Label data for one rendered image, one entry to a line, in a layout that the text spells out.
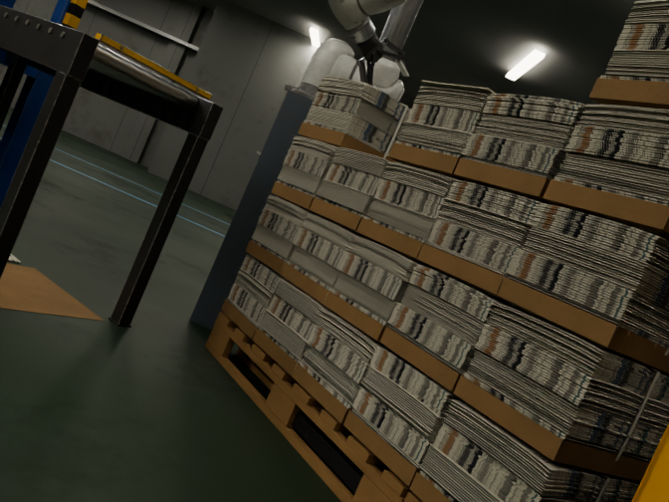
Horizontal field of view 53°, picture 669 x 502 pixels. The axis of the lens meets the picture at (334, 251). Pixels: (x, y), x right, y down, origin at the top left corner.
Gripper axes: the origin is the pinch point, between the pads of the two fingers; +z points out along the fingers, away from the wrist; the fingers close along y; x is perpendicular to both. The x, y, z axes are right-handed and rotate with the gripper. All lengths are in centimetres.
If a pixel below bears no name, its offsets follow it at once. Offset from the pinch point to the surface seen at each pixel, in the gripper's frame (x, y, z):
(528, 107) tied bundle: 90, 19, -15
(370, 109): 15.5, 18.8, -6.1
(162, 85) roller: -8, 64, -49
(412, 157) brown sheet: 58, 35, -7
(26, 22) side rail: -16, 83, -85
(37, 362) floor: 39, 141, -27
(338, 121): 8.4, 27.8, -7.4
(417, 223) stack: 71, 49, 0
